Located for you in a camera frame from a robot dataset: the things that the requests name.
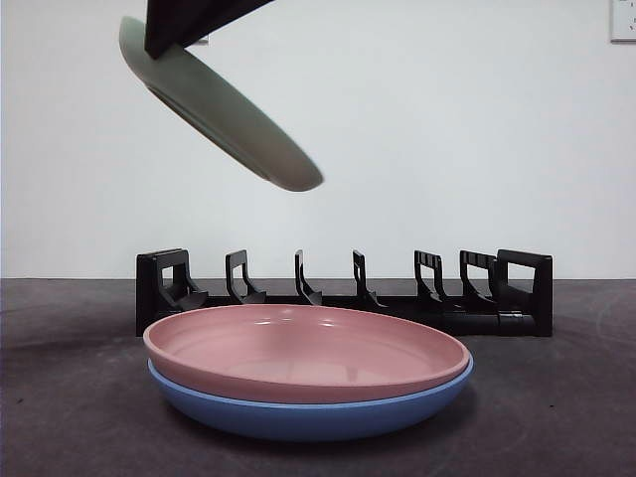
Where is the green plate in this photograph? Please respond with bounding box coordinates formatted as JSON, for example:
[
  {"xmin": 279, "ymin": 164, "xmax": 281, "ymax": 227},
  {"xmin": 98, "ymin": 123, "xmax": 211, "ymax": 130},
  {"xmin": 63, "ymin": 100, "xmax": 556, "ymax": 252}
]
[{"xmin": 117, "ymin": 15, "xmax": 325, "ymax": 193}]

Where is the pink plate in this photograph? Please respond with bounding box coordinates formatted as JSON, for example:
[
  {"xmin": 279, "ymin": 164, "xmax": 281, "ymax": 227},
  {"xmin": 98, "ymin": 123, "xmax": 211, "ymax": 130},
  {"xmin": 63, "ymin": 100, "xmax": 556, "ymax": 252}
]
[{"xmin": 142, "ymin": 305, "xmax": 471, "ymax": 402}]

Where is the blue plate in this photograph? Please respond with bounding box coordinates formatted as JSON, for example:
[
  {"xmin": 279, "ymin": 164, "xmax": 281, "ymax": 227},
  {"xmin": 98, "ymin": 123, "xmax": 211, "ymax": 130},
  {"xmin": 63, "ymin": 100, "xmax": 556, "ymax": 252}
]
[{"xmin": 146, "ymin": 356, "xmax": 475, "ymax": 443}]

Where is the black plate rack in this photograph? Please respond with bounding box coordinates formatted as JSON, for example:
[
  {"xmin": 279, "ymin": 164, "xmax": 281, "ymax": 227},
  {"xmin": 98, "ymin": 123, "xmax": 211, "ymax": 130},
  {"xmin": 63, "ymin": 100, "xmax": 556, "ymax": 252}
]
[{"xmin": 134, "ymin": 247, "xmax": 554, "ymax": 339}]

